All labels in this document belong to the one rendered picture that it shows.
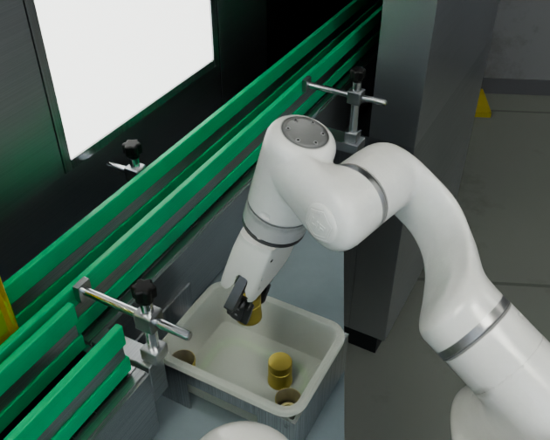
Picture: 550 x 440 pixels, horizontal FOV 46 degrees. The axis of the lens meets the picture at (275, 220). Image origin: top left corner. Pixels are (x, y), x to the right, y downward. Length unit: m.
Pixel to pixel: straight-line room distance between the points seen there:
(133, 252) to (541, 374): 0.55
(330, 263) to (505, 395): 0.60
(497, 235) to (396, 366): 0.75
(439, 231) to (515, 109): 2.71
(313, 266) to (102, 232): 0.38
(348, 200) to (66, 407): 0.39
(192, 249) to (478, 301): 0.54
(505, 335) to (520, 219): 2.02
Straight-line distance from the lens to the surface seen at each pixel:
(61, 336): 0.84
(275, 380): 0.94
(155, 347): 0.84
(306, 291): 1.12
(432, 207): 0.69
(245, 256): 0.74
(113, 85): 1.07
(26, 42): 0.93
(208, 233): 1.06
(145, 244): 0.96
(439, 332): 0.63
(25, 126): 0.95
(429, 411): 1.93
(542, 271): 2.43
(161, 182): 1.08
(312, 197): 0.62
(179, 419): 0.96
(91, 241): 0.98
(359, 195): 0.61
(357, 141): 1.30
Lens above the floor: 1.54
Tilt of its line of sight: 39 degrees down
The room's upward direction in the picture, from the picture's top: straight up
